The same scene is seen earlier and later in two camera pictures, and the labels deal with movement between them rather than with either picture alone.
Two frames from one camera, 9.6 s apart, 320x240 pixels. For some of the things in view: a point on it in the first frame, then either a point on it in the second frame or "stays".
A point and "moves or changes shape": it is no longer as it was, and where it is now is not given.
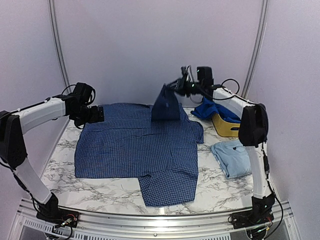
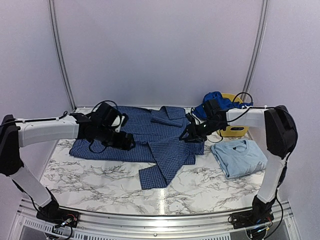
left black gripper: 95,118 -> 119,143
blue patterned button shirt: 154,144 moves or changes shape
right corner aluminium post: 258,49 stays
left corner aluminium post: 52,6 stays
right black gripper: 181,86 -> 193,133
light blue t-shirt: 233,158 stays
